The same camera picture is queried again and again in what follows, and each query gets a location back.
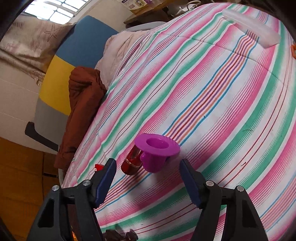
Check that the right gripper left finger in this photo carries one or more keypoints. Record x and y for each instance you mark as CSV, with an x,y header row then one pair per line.
x,y
101,182

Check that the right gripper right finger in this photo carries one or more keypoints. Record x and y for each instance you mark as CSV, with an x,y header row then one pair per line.
x,y
194,183

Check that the red metallic cylinder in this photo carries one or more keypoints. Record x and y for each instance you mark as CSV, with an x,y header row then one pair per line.
x,y
132,162

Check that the purple plastic hat toy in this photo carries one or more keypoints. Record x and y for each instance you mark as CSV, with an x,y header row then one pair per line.
x,y
155,150

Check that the dark brown ridged toy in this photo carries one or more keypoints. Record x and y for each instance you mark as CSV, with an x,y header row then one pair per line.
x,y
112,235

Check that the small red plastic piece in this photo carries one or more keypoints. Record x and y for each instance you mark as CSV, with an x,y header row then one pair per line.
x,y
98,167

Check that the rust brown blanket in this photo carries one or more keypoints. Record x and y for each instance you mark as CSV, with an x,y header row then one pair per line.
x,y
86,92

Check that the striped pink green bedspread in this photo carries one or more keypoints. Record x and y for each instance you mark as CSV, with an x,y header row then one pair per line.
x,y
226,100

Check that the blue yellow grey headboard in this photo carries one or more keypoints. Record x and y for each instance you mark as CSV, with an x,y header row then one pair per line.
x,y
82,46

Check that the pale pink pillow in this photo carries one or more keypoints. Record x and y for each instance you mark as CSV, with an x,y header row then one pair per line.
x,y
115,49

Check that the beige patterned curtain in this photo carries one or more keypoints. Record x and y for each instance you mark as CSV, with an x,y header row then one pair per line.
x,y
30,44

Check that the translucent white plastic case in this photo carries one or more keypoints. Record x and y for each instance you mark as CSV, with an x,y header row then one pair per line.
x,y
265,35

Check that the orange plastic basket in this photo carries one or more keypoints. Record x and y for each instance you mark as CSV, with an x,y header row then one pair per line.
x,y
293,50

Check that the wooden desk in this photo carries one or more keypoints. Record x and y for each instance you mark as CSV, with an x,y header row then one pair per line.
x,y
155,9

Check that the window with frame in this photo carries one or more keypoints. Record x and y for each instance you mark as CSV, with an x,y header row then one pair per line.
x,y
56,11

